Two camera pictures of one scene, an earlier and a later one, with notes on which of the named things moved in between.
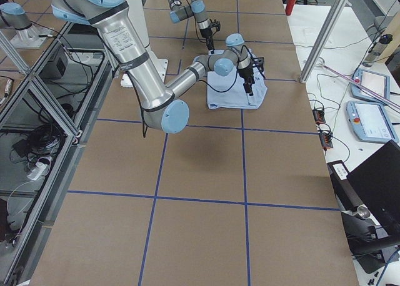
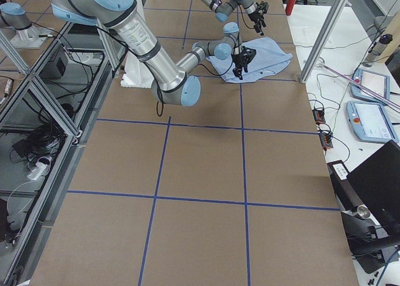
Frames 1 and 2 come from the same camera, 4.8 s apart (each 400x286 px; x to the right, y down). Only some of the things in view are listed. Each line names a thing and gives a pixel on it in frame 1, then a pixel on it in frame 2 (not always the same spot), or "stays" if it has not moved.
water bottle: x=375 y=50 stays
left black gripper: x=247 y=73 to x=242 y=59
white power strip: x=39 y=168 stays
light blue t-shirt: x=229 y=92 to x=269 y=57
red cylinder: x=292 y=0 stays
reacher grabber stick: x=360 y=84 stays
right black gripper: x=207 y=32 to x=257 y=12
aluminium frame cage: x=45 y=115 stays
